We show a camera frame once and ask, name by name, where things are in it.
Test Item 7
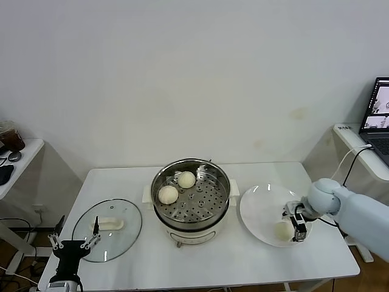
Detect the white floor cable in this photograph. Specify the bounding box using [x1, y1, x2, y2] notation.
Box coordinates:
[0, 267, 39, 287]

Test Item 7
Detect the glass lid with white handle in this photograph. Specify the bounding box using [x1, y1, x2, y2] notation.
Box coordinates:
[72, 198, 143, 263]

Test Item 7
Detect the white side desk with label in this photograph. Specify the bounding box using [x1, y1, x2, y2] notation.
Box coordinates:
[332, 123, 389, 264]

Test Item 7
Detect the white steamed baozi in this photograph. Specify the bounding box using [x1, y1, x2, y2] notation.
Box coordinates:
[157, 186, 179, 205]
[275, 221, 294, 242]
[177, 170, 196, 189]

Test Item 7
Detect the dark grey open laptop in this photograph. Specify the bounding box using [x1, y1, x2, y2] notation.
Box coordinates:
[358, 77, 389, 168]

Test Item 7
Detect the white side desk with cup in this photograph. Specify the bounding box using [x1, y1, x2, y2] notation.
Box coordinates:
[0, 139, 46, 274]

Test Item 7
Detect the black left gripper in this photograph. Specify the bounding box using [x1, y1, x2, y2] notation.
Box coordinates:
[47, 215, 102, 274]

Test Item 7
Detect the plastic iced coffee cup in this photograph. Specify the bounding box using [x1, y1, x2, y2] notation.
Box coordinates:
[0, 120, 26, 153]

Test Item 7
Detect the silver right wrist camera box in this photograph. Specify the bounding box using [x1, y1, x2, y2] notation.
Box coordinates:
[284, 201, 300, 217]

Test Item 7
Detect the white round plate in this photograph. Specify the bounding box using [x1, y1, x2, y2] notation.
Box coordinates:
[239, 183, 313, 248]

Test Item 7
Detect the white electric cooker pot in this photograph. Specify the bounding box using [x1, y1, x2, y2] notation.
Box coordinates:
[142, 179, 240, 249]

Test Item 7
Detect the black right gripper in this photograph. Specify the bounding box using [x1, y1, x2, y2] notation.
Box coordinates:
[281, 200, 314, 243]

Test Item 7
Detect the white laptop cable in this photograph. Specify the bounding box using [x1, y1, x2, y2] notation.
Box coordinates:
[330, 145, 372, 182]

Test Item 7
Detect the stainless steel steamer basket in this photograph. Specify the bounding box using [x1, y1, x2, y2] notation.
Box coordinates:
[151, 158, 231, 228]

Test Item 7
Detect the black floor cable loop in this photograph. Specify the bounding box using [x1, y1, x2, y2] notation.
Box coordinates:
[0, 217, 33, 243]

